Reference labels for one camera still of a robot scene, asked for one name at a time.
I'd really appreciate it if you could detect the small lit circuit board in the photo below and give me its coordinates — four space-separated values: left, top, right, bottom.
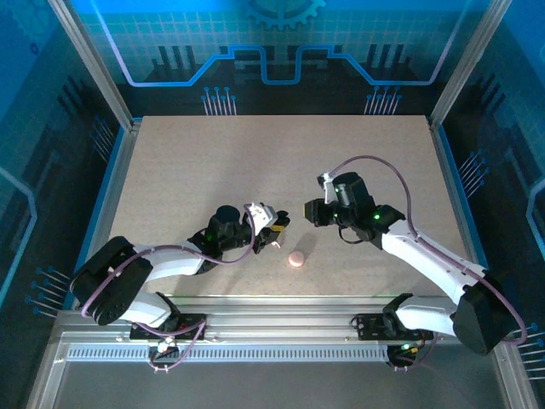
155 336 180 354
393 340 421 357

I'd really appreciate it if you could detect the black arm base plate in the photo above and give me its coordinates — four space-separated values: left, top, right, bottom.
352 313 436 342
129 313 209 342

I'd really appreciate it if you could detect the aluminium table side rail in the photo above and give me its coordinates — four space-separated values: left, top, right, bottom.
83 117 144 256
427 114 489 274

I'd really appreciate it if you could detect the grey slotted cable duct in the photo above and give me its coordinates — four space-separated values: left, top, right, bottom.
66 343 395 364

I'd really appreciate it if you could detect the aluminium upright frame post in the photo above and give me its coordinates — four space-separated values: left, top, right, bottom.
427 0 515 129
46 0 136 131

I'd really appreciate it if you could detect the aluminium lower enclosure frame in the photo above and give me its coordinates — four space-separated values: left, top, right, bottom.
25 330 540 409

